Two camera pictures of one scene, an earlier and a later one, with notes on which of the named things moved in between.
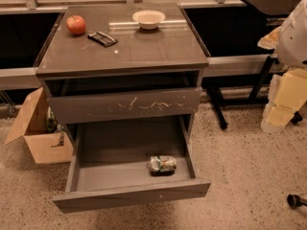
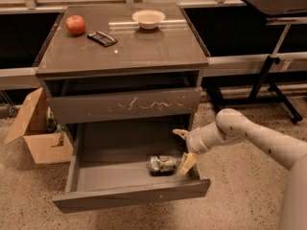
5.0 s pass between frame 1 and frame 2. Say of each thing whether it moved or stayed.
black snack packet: stayed
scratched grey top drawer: stayed
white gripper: moved
